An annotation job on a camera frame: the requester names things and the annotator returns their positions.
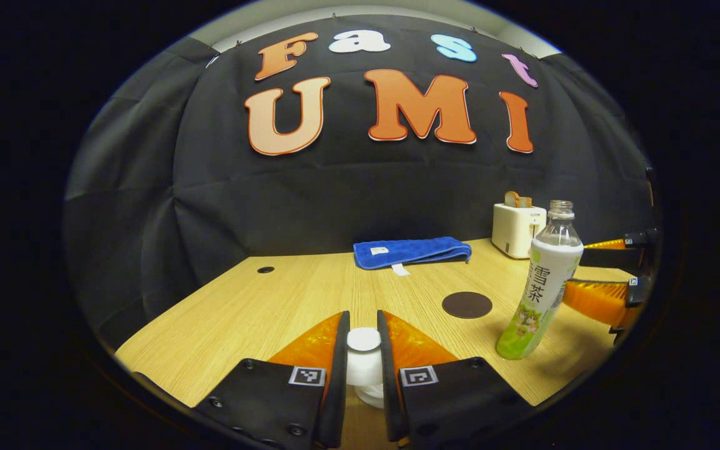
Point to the dark brown round coaster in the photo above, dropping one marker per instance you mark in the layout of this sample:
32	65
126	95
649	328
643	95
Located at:
467	305

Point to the black backdrop cloth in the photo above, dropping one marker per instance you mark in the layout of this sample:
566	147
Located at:
210	206

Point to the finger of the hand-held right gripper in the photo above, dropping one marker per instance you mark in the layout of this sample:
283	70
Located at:
610	257
597	300

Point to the clear water bottle green label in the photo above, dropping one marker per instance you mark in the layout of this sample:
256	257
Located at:
544	281

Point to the blue towel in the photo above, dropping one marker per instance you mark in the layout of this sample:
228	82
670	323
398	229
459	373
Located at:
410	251

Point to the white teacup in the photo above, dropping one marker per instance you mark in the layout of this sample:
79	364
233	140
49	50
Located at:
372	397

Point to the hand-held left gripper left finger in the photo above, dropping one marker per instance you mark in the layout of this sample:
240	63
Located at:
341	387

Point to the bread slice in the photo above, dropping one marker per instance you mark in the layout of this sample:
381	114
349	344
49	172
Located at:
512	199
525	202

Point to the white toaster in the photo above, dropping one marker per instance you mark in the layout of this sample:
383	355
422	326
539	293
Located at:
513	231

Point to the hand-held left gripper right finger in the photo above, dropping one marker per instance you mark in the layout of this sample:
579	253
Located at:
387	387

